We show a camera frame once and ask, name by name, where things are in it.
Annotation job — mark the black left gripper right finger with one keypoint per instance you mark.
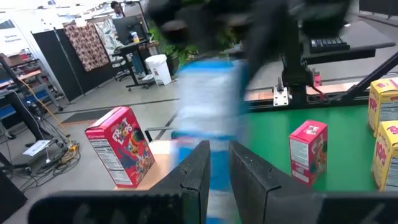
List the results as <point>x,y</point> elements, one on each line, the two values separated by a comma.
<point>280,205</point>

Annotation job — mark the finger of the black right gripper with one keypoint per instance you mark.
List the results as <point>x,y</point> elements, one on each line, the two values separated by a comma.
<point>261,56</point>

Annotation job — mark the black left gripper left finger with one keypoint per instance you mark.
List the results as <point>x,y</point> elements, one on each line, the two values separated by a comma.
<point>174,205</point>

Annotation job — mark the red Froot Loops cereal box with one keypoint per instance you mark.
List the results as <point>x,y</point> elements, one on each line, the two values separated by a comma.
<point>124,149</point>
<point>308,155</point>

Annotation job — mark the blue Rice Krispies cereal box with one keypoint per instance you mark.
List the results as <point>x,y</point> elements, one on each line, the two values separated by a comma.
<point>208,102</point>

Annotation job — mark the yellow Corn Pops cereal box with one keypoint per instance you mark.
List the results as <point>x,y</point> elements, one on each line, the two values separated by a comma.
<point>385,155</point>
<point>384,105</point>

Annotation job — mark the yellow bottle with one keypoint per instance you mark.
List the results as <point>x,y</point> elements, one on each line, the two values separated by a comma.
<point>135,38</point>

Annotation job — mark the white trash bin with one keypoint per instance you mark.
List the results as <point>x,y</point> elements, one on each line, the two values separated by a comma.
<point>158,70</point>

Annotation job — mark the red device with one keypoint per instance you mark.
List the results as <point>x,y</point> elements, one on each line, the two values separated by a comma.
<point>317,80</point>

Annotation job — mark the black monitor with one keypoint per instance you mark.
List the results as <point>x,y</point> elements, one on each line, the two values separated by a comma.
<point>124,29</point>

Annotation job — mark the black keyboard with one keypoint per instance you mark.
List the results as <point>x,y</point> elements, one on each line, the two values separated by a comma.
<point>329,45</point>

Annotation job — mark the person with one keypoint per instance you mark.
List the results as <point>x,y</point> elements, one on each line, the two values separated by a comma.
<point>116,9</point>

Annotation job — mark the black standing desk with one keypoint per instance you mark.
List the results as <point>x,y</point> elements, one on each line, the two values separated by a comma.
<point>130,68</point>

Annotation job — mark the wooden side board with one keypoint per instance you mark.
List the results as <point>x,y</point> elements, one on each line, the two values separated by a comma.
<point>329,88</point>

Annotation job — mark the green leaf patterned cloth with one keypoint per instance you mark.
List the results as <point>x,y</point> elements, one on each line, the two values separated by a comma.
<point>109,37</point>

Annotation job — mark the black side desk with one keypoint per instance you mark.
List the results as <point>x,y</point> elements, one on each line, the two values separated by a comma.
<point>342,55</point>

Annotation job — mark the brown white patterned cloth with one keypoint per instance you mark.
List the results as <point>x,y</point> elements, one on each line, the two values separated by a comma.
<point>87,46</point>

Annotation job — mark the black floor mat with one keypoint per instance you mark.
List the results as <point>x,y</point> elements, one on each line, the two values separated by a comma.
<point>87,116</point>

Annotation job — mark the black partition panel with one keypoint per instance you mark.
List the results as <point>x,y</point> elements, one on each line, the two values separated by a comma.
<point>62,77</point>

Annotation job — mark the white paper sheet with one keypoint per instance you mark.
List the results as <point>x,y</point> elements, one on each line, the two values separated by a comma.
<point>36,147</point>

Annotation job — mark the metal storage rack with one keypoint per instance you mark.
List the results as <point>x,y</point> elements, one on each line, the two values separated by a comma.
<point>28,76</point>

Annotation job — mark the white arm base bracket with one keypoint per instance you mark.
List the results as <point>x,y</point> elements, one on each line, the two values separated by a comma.
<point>280,96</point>

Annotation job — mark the black aluminium table frame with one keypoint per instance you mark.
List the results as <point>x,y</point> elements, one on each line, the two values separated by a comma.
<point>342,101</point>

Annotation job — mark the white wall poster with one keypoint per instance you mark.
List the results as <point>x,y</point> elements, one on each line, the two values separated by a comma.
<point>12,37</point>

